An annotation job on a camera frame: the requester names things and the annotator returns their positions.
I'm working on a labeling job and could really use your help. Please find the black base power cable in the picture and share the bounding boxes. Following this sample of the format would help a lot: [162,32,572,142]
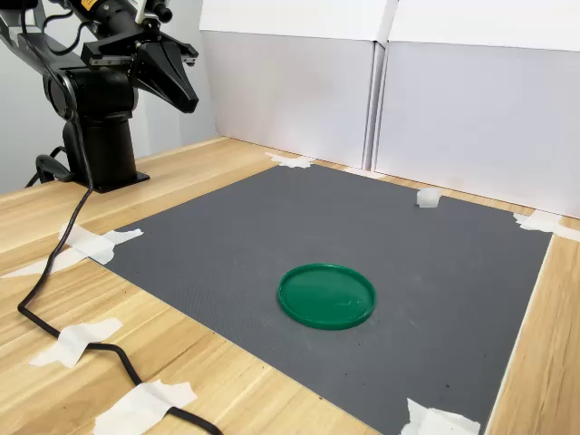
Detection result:
[24,144,76,189]

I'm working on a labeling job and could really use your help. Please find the white partition panel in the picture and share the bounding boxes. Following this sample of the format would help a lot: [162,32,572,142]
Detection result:
[198,0,398,171]
[372,0,580,219]

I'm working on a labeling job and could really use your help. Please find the white tape strip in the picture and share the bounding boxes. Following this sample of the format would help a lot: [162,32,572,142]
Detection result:
[0,246,90,280]

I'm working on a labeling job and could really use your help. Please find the small white plastic terminal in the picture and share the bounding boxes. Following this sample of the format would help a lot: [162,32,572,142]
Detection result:
[415,188,443,209]

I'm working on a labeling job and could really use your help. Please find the dark grey mat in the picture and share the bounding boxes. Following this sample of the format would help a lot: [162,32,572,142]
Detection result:
[92,161,555,435]

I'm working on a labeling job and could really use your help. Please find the round green lid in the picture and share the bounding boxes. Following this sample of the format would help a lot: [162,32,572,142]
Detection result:
[276,262,378,332]

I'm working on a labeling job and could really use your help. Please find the small white camera box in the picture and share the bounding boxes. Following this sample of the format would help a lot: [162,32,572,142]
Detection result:
[133,0,174,24]

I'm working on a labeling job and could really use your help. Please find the white tape over cable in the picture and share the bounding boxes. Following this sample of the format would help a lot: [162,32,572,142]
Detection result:
[92,379,199,435]
[28,316,124,369]

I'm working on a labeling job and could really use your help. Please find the white tape piece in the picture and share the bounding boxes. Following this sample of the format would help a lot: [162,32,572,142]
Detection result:
[401,397,482,435]
[265,151,316,169]
[57,223,145,266]
[342,166,387,180]
[511,208,580,241]

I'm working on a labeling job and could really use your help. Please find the long black camera cable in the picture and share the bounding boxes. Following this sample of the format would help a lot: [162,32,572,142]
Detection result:
[16,8,224,435]

